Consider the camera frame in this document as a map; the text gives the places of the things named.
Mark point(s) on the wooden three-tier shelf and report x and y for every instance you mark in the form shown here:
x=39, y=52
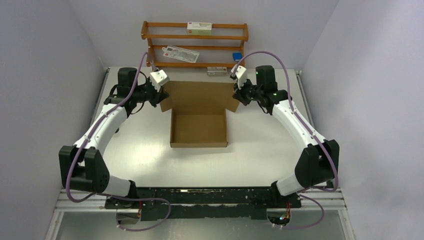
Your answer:
x=216, y=46

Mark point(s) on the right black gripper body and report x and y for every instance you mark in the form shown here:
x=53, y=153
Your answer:
x=252, y=91

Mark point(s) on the brown cardboard box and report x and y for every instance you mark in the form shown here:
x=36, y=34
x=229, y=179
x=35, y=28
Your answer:
x=199, y=113

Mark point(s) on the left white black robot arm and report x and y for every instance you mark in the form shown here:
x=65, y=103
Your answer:
x=82, y=166

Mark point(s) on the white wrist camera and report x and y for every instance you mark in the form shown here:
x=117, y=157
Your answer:
x=239, y=75
x=158, y=79

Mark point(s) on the small white red box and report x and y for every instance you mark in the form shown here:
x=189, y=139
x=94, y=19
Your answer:
x=216, y=71

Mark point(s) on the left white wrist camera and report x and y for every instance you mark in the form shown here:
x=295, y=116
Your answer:
x=158, y=79

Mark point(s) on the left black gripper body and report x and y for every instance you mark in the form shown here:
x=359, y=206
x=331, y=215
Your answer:
x=146, y=93

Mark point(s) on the clear plastic blister package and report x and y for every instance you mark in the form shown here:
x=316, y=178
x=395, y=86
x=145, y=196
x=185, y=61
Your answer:
x=181, y=54

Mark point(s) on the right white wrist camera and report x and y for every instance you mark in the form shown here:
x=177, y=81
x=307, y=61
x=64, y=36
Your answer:
x=239, y=75

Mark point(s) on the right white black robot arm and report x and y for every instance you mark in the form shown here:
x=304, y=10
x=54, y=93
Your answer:
x=318, y=160

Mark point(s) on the white green box top shelf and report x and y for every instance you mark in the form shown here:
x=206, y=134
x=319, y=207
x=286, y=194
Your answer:
x=199, y=28

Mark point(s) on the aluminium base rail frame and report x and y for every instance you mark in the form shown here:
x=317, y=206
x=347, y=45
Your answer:
x=198, y=203

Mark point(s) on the small blue object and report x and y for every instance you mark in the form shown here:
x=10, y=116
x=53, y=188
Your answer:
x=237, y=56

